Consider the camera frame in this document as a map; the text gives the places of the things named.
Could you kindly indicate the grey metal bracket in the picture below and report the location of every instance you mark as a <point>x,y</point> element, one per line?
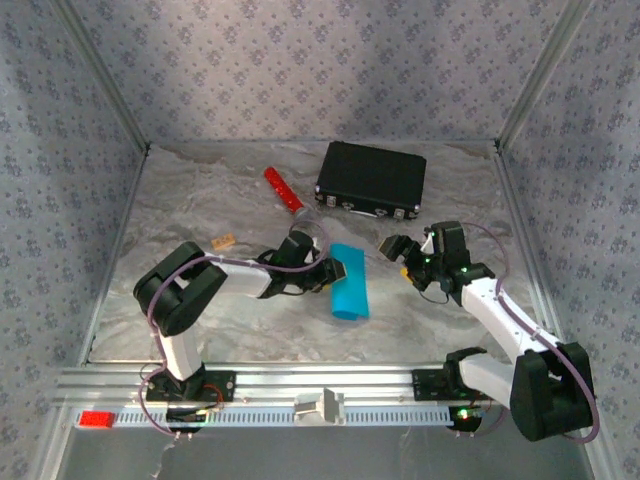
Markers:
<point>320,406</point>

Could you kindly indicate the red glitter tube grey cap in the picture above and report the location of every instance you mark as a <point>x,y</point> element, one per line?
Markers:
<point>282,190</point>

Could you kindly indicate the black hard case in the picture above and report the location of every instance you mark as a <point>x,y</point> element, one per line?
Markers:
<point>372,175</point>

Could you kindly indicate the aluminium frame post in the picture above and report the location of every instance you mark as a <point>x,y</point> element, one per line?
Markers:
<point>106,75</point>
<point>539,75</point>

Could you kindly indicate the circuit board with LED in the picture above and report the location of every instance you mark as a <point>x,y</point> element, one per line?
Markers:
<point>465,415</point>
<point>187,416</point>

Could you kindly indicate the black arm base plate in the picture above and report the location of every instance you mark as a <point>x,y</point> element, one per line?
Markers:
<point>425,385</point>
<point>227,385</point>

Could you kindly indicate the aluminium mounting rail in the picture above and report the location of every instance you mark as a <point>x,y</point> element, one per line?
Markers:
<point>350,375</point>

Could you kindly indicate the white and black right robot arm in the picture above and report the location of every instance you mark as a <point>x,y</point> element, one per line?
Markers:
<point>500,320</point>

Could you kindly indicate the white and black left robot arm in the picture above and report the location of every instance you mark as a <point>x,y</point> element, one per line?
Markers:
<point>172,305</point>

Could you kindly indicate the small orange wooden block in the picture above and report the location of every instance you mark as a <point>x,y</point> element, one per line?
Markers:
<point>223,241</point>

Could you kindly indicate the red toy brick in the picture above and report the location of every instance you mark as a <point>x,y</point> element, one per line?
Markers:
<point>97,419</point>

